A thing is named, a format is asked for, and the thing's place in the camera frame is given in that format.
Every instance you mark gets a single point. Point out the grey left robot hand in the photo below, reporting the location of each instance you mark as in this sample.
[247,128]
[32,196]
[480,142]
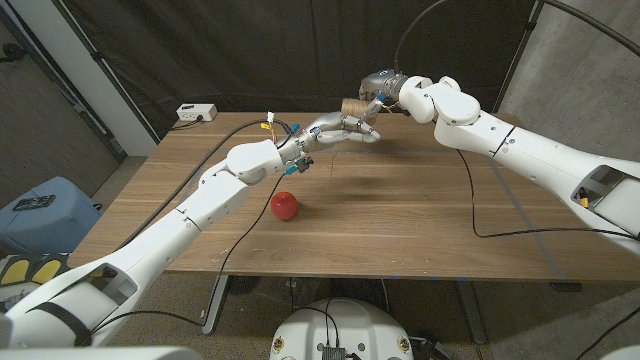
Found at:
[330,129]

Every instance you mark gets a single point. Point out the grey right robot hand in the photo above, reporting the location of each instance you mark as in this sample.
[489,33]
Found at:
[382,85]

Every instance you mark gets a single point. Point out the brown twine spool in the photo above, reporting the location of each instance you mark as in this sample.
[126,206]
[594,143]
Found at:
[352,106]

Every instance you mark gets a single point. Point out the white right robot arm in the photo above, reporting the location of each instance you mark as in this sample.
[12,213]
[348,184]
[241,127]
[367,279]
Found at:
[525,150]

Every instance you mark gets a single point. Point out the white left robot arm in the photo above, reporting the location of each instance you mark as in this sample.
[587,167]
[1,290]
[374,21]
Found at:
[175,230]

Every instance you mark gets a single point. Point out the red apple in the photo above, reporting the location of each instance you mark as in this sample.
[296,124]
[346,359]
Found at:
[284,206]

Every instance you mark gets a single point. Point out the black backdrop curtain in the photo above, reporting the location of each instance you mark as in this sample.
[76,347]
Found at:
[250,50]

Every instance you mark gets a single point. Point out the white power strip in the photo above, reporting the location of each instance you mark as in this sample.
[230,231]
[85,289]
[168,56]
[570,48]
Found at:
[196,111]

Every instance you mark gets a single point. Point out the black backdrop stand pole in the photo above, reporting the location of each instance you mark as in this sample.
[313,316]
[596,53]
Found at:
[107,67]
[520,50]

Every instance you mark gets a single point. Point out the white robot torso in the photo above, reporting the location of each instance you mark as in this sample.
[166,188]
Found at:
[345,325]

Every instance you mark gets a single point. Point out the grey table leg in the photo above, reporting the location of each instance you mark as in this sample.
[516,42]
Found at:
[212,310]
[471,310]

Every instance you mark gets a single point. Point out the blue storage bin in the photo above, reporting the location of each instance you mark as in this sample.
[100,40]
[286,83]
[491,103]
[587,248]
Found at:
[50,225]

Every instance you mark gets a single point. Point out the yellow and black pads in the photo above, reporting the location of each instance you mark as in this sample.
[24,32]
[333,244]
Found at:
[17,270]

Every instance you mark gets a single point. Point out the grey sneaker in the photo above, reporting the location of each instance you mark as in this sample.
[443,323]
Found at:
[12,300]

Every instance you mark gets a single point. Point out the black wall fixture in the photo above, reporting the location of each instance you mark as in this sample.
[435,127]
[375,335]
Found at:
[12,51]

